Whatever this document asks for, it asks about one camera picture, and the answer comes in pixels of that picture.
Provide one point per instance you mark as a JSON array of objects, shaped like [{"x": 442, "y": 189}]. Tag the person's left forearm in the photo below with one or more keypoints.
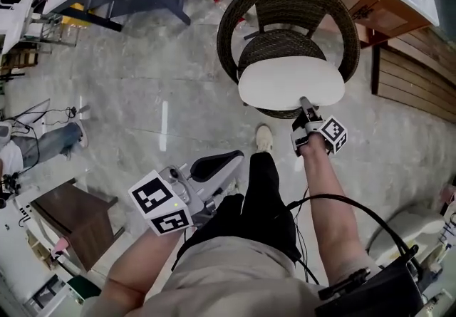
[{"x": 142, "y": 265}]

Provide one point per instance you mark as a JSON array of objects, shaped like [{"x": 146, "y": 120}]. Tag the person's right forearm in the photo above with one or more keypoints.
[{"x": 331, "y": 208}]

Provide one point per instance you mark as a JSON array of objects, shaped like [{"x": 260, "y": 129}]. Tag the wooden desk with white top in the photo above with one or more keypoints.
[{"x": 360, "y": 9}]

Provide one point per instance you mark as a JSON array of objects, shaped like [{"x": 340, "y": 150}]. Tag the person's beige shirt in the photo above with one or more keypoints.
[{"x": 221, "y": 283}]

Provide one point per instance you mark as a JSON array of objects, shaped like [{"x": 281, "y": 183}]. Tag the person's black trousers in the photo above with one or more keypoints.
[{"x": 263, "y": 201}]

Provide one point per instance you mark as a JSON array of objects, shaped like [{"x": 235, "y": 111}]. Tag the black chest-mounted device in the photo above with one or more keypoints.
[{"x": 377, "y": 290}]

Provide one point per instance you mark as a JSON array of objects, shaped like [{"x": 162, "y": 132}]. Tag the white sink stand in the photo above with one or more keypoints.
[{"x": 16, "y": 20}]

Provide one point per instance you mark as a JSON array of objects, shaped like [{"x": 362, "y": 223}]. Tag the white round cushion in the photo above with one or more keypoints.
[{"x": 290, "y": 82}]

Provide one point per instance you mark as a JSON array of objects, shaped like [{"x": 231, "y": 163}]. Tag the wooden slat platform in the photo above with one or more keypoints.
[{"x": 413, "y": 70}]

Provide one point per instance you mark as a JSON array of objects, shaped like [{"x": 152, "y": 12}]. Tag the green box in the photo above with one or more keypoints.
[{"x": 83, "y": 289}]

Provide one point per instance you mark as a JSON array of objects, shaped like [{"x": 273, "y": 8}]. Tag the white rounded seat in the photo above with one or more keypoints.
[{"x": 409, "y": 230}]

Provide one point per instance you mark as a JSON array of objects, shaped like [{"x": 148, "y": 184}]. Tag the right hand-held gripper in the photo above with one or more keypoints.
[{"x": 333, "y": 134}]

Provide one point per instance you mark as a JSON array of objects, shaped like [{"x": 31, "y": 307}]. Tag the dark brown wooden stool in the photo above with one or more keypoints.
[{"x": 75, "y": 216}]

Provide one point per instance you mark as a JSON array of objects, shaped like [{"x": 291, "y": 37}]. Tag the yellow bucket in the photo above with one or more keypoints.
[{"x": 76, "y": 20}]

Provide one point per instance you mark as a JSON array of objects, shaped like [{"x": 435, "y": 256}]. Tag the white equipment rack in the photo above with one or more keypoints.
[{"x": 21, "y": 265}]

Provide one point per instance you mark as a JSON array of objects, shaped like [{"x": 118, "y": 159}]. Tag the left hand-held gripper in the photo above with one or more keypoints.
[{"x": 160, "y": 201}]

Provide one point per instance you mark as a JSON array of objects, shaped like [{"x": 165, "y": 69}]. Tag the person's white shoe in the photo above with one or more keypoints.
[{"x": 264, "y": 137}]

